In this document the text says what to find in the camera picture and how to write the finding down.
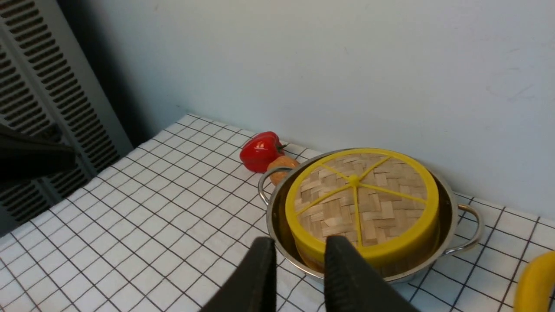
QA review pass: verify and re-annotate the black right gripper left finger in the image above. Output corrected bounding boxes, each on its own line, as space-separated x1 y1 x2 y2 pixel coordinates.
201 237 276 312

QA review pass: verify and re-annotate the stainless steel pot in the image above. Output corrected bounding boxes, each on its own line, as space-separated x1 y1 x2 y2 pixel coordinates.
258 148 484 284

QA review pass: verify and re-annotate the white checkered tablecloth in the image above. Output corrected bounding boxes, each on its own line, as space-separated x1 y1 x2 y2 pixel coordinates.
0 115 554 312

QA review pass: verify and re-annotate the yellow woven bamboo steamer lid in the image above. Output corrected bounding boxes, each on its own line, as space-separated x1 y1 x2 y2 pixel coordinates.
284 148 439 266

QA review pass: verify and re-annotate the grey vented cabinet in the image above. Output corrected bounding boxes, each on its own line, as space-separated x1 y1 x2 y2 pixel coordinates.
1 0 132 236

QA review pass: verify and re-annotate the yellow bamboo steamer basket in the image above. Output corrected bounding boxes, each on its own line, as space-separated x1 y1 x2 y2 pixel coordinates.
293 233 439 278

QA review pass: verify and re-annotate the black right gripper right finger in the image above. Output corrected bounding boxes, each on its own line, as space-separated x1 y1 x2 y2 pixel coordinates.
324 236 417 312

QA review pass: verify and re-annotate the red bell pepper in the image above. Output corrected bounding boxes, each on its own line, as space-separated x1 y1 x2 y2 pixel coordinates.
239 132 287 173

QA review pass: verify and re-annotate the yellow banana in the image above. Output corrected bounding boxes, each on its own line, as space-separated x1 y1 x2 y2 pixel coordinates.
513 251 555 312

